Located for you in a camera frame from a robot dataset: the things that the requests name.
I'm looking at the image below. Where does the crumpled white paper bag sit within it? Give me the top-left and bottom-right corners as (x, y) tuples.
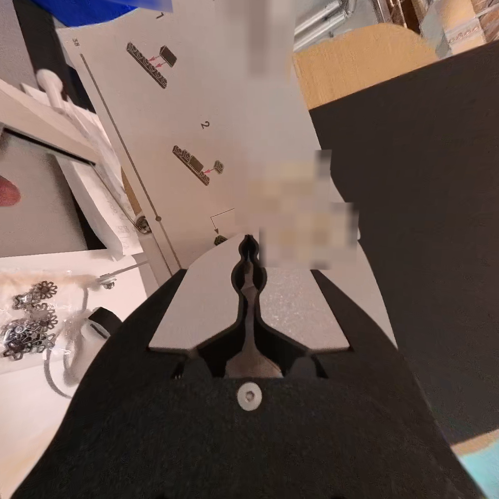
(21, 82), (143, 262)

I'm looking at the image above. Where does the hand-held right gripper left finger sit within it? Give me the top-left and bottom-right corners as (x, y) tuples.
(148, 234), (252, 378)

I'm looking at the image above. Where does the bag of small metal parts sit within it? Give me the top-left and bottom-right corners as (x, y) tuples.
(0, 280), (59, 361)

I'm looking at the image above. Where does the white book stand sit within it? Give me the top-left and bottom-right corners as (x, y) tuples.
(0, 21), (443, 408)

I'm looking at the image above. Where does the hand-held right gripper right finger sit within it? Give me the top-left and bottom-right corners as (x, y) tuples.
(249, 235), (351, 377)

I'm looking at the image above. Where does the stack of nested blue bins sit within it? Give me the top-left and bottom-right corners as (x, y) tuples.
(30, 0), (174, 29)

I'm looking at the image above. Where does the grey part with wavy edge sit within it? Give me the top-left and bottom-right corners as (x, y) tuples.
(80, 306), (122, 344)

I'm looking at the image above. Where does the open instruction booklet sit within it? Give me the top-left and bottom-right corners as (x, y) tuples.
(56, 0), (399, 351)

